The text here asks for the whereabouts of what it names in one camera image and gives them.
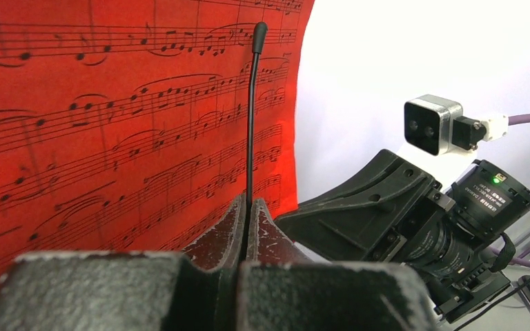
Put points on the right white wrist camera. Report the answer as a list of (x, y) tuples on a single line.
[(437, 125)]

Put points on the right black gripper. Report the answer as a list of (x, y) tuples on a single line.
[(460, 256)]

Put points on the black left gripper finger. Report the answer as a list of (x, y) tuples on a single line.
[(137, 290)]

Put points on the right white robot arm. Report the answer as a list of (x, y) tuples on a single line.
[(400, 247)]

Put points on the pink music stand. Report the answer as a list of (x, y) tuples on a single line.
[(259, 36)]

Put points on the red sheet music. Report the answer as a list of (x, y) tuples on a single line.
[(123, 123)]

